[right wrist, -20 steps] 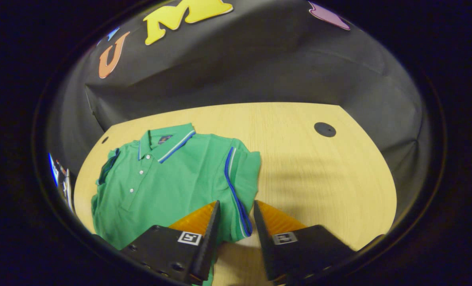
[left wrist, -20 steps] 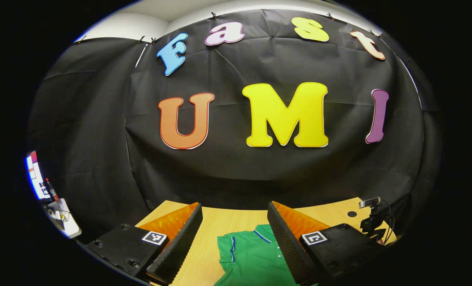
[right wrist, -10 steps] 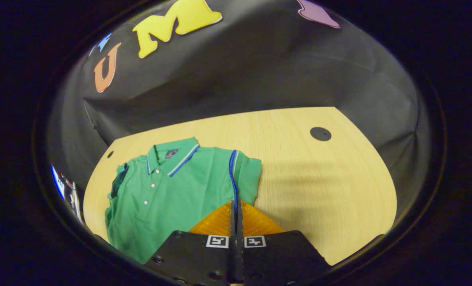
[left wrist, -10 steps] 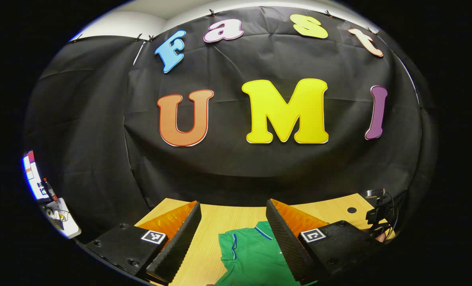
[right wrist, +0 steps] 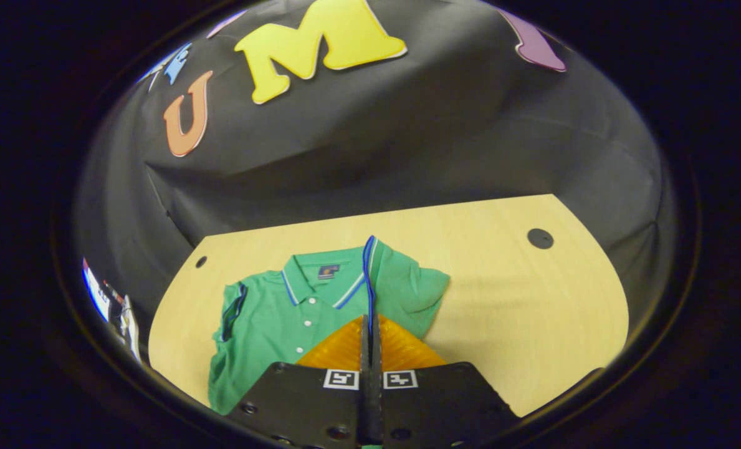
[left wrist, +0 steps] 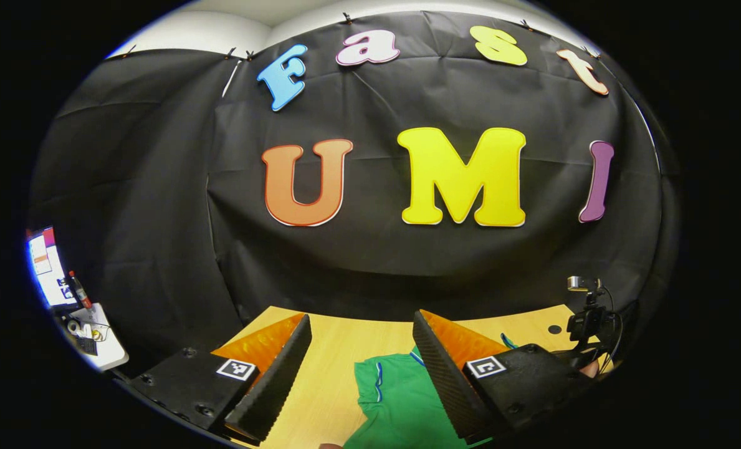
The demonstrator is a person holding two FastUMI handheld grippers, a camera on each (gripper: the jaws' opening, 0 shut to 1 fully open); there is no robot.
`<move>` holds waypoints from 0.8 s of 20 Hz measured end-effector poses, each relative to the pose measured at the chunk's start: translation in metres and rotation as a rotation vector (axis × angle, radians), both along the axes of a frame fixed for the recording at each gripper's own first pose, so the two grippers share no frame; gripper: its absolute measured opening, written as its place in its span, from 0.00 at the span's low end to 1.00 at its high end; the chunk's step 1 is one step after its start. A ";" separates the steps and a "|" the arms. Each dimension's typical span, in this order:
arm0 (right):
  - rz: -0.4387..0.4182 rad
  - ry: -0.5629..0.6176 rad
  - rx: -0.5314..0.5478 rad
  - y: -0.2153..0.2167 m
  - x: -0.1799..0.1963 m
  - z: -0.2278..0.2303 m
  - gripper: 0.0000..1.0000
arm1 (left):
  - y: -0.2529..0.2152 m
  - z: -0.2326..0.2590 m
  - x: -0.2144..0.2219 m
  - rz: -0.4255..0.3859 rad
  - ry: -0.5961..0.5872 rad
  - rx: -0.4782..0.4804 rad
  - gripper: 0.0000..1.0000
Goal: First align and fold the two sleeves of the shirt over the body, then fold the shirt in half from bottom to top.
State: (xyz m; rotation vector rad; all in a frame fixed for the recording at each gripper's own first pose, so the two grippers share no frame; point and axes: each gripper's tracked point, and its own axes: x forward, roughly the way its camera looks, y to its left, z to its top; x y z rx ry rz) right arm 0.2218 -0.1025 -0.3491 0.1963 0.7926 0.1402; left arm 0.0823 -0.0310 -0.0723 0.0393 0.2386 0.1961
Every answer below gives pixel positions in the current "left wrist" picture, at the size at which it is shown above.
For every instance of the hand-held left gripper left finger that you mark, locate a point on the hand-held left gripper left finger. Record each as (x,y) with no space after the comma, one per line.
(277,383)

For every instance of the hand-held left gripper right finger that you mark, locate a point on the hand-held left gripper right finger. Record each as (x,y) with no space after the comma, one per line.
(448,386)

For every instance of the green T-shirt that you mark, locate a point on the green T-shirt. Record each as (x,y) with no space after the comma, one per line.
(401,399)

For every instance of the black table grommet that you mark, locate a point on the black table grommet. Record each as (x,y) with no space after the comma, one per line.
(554,328)

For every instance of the black backdrop cloth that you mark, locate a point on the black backdrop cloth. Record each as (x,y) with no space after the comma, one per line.
(376,262)

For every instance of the white side table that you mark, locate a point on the white side table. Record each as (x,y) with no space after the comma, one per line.
(111,349)

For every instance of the red and black bottle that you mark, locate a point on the red and black bottle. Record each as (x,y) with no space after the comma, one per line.
(80,292)

